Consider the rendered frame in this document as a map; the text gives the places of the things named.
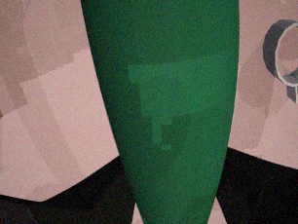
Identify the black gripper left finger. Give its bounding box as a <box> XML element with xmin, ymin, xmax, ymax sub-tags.
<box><xmin>0</xmin><ymin>156</ymin><xmax>136</xmax><ymax>224</ymax></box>

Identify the grey metal ring clamp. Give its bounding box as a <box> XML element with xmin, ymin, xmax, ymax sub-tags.
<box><xmin>263</xmin><ymin>19</ymin><xmax>298</xmax><ymax>104</ymax></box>

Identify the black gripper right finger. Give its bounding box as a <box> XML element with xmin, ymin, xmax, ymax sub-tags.
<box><xmin>216</xmin><ymin>147</ymin><xmax>298</xmax><ymax>224</ymax></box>

